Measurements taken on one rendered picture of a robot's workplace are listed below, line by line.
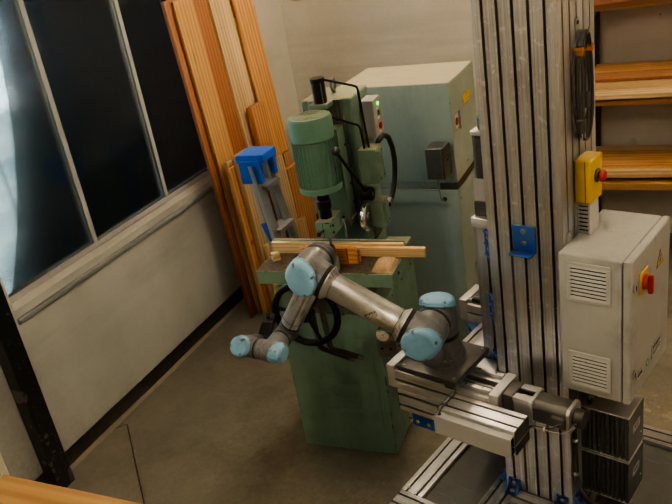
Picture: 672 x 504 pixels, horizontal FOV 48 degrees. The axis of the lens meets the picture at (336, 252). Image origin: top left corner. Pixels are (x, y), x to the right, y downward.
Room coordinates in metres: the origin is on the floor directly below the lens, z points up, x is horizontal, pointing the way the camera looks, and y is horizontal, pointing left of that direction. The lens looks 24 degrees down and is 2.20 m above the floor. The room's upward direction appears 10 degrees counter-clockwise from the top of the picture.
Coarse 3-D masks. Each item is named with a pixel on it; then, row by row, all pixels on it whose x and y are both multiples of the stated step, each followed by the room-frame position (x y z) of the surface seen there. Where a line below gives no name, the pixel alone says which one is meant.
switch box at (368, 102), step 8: (368, 96) 3.15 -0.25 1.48; (376, 96) 3.13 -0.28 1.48; (368, 104) 3.07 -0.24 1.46; (360, 112) 3.09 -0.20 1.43; (368, 112) 3.07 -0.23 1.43; (376, 112) 3.09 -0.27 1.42; (368, 120) 3.08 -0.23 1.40; (376, 120) 3.08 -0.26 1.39; (368, 128) 3.08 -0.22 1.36; (376, 128) 3.07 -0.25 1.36; (368, 136) 3.08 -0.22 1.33; (376, 136) 3.07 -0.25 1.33
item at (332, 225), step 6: (336, 210) 2.96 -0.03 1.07; (336, 216) 2.90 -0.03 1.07; (318, 222) 2.86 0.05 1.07; (324, 222) 2.84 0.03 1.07; (330, 222) 2.84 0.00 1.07; (336, 222) 2.89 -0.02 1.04; (342, 222) 2.94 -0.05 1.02; (318, 228) 2.85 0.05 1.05; (324, 228) 2.84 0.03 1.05; (330, 228) 2.83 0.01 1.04; (336, 228) 2.88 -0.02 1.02; (324, 234) 2.84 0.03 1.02; (330, 234) 2.83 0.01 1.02
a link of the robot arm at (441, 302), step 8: (424, 296) 2.12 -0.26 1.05; (432, 296) 2.12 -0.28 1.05; (440, 296) 2.11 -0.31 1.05; (448, 296) 2.10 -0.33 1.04; (424, 304) 2.08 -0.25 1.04; (432, 304) 2.06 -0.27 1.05; (440, 304) 2.05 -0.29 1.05; (448, 304) 2.06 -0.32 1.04; (456, 304) 2.10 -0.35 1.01; (440, 312) 2.04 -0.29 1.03; (448, 312) 2.05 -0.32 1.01; (456, 312) 2.09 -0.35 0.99; (448, 320) 2.03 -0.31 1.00; (456, 320) 2.08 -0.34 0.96; (456, 328) 2.08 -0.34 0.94; (448, 336) 2.06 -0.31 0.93
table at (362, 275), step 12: (264, 264) 2.91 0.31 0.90; (276, 264) 2.89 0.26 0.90; (288, 264) 2.87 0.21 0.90; (360, 264) 2.75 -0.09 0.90; (372, 264) 2.73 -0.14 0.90; (396, 264) 2.69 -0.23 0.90; (264, 276) 2.84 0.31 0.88; (276, 276) 2.82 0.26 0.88; (348, 276) 2.69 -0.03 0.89; (360, 276) 2.66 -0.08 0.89; (372, 276) 2.64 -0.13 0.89; (384, 276) 2.62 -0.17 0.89; (396, 276) 2.65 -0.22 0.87
